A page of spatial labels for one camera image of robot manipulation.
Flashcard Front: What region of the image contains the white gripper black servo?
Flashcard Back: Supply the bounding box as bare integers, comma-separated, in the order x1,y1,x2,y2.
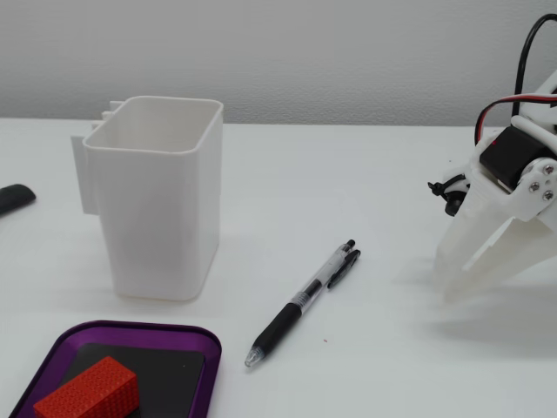
434,115,557,307

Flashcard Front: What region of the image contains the red perforated rectangular cube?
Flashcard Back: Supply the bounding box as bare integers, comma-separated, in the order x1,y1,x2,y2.
33,355,140,418

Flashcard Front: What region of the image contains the black clear retractable pen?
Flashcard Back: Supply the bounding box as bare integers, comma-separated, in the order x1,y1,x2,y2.
244,239,361,370

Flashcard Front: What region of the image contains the purple tray with black mat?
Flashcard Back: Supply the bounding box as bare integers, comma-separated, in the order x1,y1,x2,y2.
8,320,223,418

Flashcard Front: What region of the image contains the black rounded flat object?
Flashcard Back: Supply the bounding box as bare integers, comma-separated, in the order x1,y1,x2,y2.
0,184,37,214

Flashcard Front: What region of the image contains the black cable with connector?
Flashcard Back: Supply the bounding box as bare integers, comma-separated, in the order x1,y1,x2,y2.
427,173,470,218

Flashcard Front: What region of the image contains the red white black servo wire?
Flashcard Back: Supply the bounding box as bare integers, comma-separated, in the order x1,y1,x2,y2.
473,93,557,147

